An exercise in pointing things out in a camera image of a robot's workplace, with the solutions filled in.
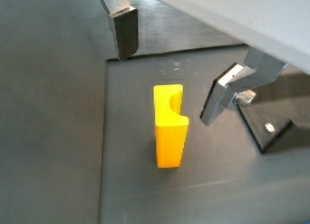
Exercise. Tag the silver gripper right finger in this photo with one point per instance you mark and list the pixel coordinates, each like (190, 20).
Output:
(260, 70)

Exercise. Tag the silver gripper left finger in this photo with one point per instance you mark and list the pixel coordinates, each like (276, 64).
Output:
(124, 25)

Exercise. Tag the black curved holder stand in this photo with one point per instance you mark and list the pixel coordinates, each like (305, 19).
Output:
(277, 117)

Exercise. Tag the yellow arch block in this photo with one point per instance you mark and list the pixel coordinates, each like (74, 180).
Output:
(172, 125)

